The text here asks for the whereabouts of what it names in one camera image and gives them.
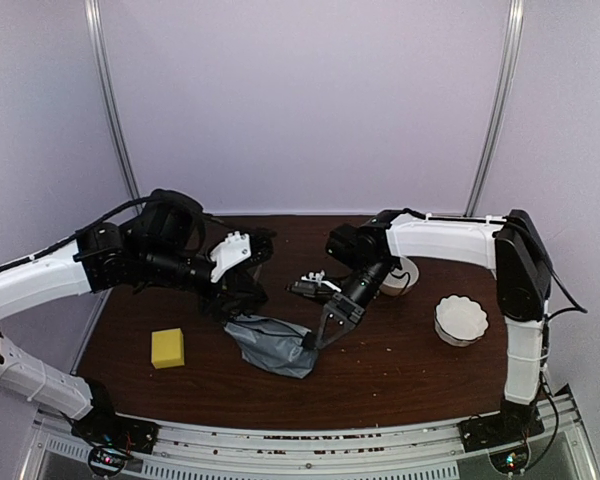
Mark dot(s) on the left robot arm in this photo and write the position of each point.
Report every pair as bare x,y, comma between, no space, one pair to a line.
164,240

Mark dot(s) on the aluminium corner post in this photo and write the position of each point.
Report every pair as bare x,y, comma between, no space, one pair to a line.
509,59
98,42

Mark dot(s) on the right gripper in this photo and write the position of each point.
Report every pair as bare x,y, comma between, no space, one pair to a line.
342,315

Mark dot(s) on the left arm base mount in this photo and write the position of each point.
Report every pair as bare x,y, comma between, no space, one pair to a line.
102,425

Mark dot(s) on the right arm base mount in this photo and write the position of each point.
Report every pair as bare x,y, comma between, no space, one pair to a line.
513,422

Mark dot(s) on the aluminium corner post right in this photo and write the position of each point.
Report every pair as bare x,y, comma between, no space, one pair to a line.
509,59

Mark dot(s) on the white scalloped bowl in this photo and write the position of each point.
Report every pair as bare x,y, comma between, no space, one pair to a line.
460,321

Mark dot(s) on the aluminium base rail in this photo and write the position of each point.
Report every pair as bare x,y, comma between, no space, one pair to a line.
435,450

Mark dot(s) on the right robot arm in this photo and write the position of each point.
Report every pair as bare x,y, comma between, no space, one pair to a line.
509,247

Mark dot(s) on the aluminium corner post left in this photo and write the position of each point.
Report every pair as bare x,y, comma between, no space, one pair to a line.
98,42

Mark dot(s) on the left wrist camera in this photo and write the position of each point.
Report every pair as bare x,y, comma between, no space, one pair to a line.
234,249

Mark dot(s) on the white round bowl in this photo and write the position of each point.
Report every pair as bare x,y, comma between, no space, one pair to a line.
401,279

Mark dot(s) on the yellow sponge block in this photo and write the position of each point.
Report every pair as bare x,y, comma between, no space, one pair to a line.
167,348

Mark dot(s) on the grey drawstring pouch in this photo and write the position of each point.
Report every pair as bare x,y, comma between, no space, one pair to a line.
273,345

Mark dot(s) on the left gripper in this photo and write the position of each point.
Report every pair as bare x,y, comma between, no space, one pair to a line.
236,283

